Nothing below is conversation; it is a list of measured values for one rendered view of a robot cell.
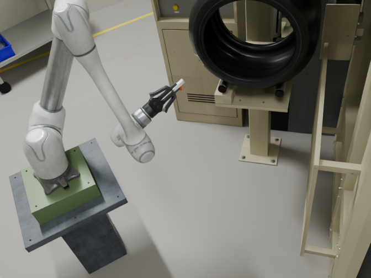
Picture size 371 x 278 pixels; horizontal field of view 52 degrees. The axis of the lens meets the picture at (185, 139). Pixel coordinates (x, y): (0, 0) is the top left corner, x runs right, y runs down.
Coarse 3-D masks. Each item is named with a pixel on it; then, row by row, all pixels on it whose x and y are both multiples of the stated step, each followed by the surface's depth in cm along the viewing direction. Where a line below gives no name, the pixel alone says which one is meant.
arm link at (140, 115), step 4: (140, 108) 179; (136, 112) 179; (140, 112) 178; (144, 112) 179; (136, 116) 178; (140, 116) 178; (144, 116) 178; (148, 116) 179; (136, 120) 178; (140, 120) 178; (144, 120) 178; (148, 120) 179; (140, 124) 178; (144, 124) 179
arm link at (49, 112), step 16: (64, 0) 147; (80, 0) 150; (64, 48) 159; (48, 64) 166; (64, 64) 164; (48, 80) 169; (64, 80) 170; (48, 96) 173; (32, 112) 180; (48, 112) 177; (64, 112) 184; (32, 128) 179
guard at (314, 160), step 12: (324, 48) 184; (324, 60) 177; (324, 72) 171; (324, 84) 165; (324, 96) 160; (312, 132) 238; (312, 144) 218; (312, 156) 187; (312, 168) 167; (312, 180) 142; (312, 192) 147; (300, 252) 182
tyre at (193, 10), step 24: (216, 0) 154; (240, 0) 150; (264, 0) 148; (288, 0) 146; (312, 0) 152; (192, 24) 167; (216, 24) 193; (312, 24) 152; (216, 48) 196; (240, 48) 199; (264, 48) 195; (288, 48) 190; (312, 48) 160; (216, 72) 180; (240, 72) 193; (264, 72) 191; (288, 72) 169
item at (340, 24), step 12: (336, 0) 177; (348, 0) 187; (360, 0) 172; (336, 12) 174; (348, 12) 173; (324, 24) 180; (336, 24) 178; (348, 24) 177; (324, 36) 184; (336, 36) 183; (348, 36) 181; (336, 48) 187; (348, 48) 185; (348, 60) 190
